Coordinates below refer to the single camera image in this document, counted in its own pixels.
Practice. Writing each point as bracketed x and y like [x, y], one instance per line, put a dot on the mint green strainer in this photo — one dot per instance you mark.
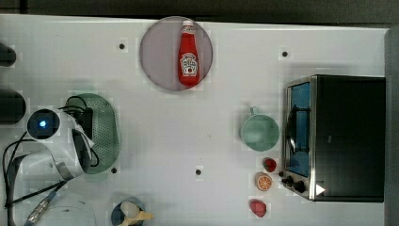
[99, 121]

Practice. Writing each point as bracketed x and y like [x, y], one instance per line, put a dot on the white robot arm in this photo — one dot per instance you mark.
[66, 155]

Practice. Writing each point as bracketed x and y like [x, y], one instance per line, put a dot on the red ketchup bottle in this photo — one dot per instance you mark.
[188, 59]

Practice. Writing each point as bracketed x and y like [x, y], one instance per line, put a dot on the mint green mug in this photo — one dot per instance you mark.
[259, 132]

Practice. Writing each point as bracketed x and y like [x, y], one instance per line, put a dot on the grey round plate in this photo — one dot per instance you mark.
[159, 49]

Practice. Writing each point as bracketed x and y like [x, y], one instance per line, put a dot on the dark red fruit toy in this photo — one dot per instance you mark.
[269, 164]

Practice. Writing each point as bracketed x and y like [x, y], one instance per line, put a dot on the orange slice toy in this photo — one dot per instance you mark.
[263, 181]

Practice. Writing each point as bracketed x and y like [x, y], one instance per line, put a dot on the red strawberry toy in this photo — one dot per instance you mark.
[259, 208]

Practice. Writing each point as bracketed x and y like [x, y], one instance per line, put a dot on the blue bowl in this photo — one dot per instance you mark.
[117, 216]

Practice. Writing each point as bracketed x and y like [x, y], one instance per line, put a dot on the cream wooden piece in bowl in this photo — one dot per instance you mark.
[133, 215]

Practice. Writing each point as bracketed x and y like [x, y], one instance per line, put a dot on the black toaster oven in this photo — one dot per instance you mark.
[334, 138]

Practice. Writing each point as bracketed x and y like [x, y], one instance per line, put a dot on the black utensil holder cup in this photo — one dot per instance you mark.
[12, 106]

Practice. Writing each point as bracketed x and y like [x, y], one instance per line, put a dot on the black cylinder container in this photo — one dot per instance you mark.
[7, 56]

